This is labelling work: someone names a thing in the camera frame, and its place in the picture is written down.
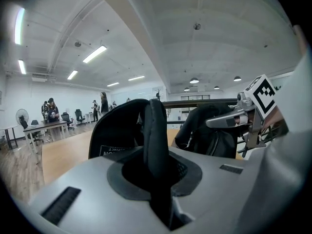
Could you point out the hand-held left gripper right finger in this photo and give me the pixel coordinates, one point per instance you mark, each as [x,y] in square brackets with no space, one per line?
[214,191]

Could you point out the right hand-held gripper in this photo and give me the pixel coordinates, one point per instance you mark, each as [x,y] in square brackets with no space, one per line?
[264,96]

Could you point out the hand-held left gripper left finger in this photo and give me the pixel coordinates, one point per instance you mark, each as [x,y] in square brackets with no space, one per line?
[97,191]

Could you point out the black bag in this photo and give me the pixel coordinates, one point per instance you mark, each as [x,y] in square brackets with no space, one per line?
[117,125]

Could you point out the person's right forearm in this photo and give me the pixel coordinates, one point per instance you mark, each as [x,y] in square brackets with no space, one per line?
[275,121]

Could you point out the black metal railing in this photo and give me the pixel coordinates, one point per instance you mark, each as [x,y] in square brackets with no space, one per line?
[182,103]

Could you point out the wooden table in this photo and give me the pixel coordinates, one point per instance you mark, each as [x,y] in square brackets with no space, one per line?
[65,155]

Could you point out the tree-shaped coat rack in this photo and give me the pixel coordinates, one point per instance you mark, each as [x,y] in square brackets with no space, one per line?
[158,94]

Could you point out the black office chair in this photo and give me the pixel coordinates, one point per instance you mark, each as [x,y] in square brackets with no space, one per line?
[26,128]
[66,118]
[79,114]

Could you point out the dark-topped desk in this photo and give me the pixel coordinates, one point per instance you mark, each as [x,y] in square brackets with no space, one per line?
[46,125]

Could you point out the standing fan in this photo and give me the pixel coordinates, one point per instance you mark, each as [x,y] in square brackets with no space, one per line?
[22,116]

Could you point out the white desk with black legs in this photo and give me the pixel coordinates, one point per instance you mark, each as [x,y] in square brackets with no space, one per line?
[8,128]

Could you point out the ceiling air conditioner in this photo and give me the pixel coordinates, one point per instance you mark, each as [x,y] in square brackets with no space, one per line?
[41,77]

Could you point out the ceiling light strips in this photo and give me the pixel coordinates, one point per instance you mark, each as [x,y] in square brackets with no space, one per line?
[95,53]

